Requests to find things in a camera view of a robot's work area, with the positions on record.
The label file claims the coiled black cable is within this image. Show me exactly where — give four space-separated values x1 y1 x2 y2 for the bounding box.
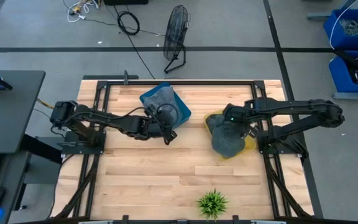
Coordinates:
116 10 141 36

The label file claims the green artificial plant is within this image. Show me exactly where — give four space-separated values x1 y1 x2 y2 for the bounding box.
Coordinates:
196 188 230 222

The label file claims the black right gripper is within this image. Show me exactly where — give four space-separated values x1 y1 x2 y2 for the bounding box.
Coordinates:
222 103 261 140

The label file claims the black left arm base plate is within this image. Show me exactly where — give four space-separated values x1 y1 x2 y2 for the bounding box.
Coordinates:
61 129 108 156

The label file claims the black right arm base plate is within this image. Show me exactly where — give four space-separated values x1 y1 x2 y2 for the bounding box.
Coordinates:
257 129 305 156

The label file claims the black computer box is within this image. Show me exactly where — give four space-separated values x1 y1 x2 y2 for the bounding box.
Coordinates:
103 0 149 6

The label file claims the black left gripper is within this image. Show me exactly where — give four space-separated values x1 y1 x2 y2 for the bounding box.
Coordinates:
149 107 178 146

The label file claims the grey cloth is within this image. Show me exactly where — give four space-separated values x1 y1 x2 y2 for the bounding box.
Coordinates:
211 123 249 158

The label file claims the blue plastic bin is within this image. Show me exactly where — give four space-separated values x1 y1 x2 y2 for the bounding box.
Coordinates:
139 82 192 129

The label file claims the black aluminium table frame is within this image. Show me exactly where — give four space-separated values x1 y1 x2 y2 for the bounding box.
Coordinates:
51 79 315 224

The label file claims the grey cap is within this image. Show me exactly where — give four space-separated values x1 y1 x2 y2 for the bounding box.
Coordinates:
142 86 180 126

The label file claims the blue storage bin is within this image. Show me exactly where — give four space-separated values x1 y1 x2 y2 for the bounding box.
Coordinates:
323 8 358 51
328 50 358 93

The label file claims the black floor fan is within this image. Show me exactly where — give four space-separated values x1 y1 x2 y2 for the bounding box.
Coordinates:
162 4 191 75

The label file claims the white cable bundle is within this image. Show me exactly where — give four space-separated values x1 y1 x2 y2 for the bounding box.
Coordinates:
66 0 98 24

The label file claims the black desk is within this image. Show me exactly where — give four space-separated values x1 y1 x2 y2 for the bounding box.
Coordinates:
0 70 47 156

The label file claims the yellow plastic bin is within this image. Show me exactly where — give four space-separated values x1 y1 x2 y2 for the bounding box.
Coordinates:
203 109 257 161

